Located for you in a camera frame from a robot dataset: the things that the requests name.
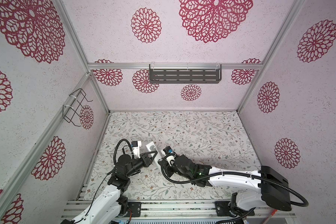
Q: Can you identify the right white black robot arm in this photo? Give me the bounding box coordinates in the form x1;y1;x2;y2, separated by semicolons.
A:
158;153;309;217

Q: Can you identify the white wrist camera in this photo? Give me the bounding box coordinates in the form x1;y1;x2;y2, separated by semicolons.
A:
131;141;142;158
162;146;176;166

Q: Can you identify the red pen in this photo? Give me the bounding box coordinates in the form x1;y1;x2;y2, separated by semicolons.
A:
263;210;278;224

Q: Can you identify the black wire wall rack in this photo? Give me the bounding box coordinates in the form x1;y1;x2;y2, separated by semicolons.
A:
62;88;92;127

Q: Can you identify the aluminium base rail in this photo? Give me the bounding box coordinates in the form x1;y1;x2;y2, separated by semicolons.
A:
58;200;296;223

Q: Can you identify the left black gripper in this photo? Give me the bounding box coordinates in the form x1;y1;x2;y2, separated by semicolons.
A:
126;151;157;178

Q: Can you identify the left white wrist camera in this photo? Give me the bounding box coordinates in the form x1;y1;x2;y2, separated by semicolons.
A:
131;141;142;158

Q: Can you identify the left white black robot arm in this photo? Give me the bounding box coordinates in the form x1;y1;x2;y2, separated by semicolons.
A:
61;139;159;224

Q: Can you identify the dark grey wall shelf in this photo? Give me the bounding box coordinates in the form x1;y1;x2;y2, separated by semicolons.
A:
148;64;222;84

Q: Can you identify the white remote control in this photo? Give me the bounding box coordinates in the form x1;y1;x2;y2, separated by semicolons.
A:
146;141;162;169

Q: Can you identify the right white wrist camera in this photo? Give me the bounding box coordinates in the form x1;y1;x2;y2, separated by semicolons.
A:
162;146;176;166

